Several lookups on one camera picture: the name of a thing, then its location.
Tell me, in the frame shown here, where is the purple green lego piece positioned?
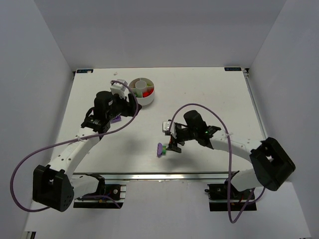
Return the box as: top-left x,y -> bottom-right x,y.
157,143 -> 166,158

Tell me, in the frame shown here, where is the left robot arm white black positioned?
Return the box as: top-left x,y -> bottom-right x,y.
32,91 -> 141,212

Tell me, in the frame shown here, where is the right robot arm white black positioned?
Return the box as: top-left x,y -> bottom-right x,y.
162,110 -> 296,192

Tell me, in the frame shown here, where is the purple lego brick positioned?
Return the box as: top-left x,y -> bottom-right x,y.
111,116 -> 121,123

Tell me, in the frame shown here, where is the white round divided container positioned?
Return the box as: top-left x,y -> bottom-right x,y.
129,77 -> 155,106

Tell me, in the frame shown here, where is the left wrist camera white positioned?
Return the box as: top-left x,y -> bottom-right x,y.
110,79 -> 128,99

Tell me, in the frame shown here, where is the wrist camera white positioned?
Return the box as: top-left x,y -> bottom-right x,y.
162,121 -> 174,135
110,79 -> 128,99

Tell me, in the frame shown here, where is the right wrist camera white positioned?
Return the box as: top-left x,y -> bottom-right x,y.
162,121 -> 174,135

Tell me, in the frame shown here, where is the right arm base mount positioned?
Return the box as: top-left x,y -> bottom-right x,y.
204,184 -> 252,212

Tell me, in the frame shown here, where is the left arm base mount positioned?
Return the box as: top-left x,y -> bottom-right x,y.
71,173 -> 127,209

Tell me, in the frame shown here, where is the aluminium table frame rail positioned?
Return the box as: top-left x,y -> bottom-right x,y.
242,69 -> 268,141

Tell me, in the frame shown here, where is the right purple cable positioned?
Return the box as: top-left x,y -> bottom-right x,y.
170,103 -> 265,224

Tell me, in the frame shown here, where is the purple cable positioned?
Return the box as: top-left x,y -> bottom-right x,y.
170,103 -> 265,224
9,79 -> 139,213

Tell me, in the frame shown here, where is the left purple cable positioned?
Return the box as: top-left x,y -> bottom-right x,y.
9,79 -> 139,213

